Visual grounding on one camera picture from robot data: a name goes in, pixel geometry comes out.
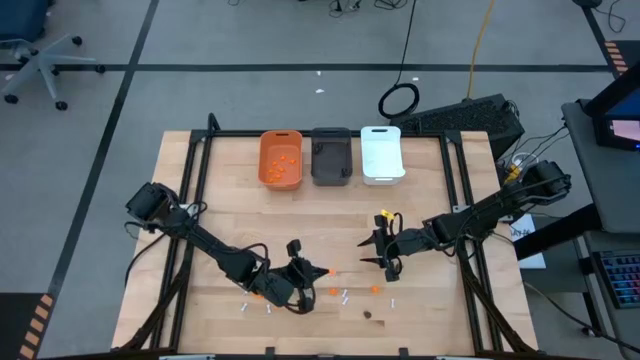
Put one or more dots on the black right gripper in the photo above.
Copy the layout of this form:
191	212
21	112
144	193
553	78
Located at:
407	242

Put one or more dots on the black keyboard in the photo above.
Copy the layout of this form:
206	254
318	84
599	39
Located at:
460	120

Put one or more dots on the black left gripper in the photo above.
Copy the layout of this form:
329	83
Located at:
280	290

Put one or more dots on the white paper sheet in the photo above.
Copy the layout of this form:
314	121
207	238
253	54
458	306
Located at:
530	250

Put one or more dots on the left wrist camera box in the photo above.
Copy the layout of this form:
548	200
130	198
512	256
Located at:
293	246

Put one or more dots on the white plastic bin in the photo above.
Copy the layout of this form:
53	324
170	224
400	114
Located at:
382	155

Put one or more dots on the grey plastic bin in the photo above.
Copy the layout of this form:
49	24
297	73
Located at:
331	162

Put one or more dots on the grey office chair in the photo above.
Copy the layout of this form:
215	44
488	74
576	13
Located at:
42	62

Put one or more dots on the black orange-striped floor mat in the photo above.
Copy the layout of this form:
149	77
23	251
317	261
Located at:
614	55
35	325

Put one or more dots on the black desk support bar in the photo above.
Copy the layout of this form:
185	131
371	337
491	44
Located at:
560	231

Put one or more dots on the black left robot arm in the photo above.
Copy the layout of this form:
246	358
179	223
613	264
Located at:
215	250

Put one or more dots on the black computer monitor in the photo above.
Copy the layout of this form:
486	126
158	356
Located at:
620	107

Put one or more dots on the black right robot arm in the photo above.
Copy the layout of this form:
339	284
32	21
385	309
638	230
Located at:
480	212

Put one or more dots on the grey keyboard shelf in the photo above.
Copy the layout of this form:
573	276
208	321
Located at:
592	260

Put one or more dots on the black aluminium table frame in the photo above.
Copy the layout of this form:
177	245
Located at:
235	133

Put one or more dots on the orange plastic bin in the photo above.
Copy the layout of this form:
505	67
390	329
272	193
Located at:
281	145

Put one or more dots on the backlit keyboard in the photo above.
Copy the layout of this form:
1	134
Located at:
622	277

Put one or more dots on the grey desk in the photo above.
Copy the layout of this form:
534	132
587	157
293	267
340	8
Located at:
600	185

